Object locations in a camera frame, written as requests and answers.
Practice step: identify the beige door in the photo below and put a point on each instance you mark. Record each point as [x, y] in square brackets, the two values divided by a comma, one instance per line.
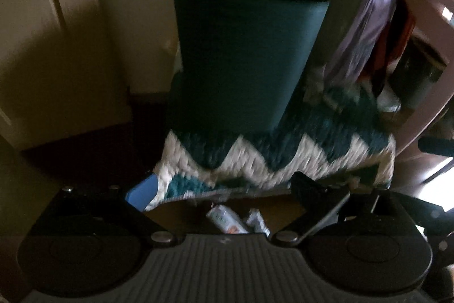
[56, 74]

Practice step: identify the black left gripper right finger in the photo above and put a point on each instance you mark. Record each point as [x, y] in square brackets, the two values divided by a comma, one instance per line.
[322, 202]

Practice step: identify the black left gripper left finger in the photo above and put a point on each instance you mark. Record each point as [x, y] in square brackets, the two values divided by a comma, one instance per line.
[83, 217]

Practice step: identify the white snack wrapper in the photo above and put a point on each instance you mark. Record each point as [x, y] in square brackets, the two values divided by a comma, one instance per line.
[227, 221]

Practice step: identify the small white wrapper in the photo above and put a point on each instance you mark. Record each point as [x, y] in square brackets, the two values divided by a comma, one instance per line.
[256, 222]

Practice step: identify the teal white zigzag knitted blanket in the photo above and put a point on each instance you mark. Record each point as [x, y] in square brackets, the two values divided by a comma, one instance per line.
[321, 134]

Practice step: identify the purple grey backpack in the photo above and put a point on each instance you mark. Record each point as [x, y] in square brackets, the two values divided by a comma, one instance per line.
[347, 38]

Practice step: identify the blue pad under blanket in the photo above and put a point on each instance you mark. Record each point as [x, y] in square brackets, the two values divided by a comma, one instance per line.
[143, 193]

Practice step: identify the teal plastic trash bin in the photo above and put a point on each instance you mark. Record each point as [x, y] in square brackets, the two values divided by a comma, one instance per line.
[242, 59]

